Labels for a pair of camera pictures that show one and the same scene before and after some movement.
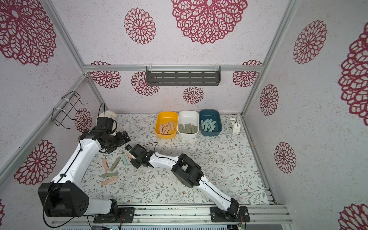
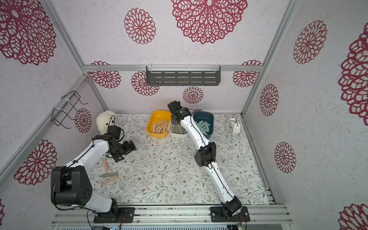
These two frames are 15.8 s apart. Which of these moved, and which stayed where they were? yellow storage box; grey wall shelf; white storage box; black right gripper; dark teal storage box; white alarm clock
Moved: dark teal storage box; white storage box; black right gripper; yellow storage box
Stayed: grey wall shelf; white alarm clock
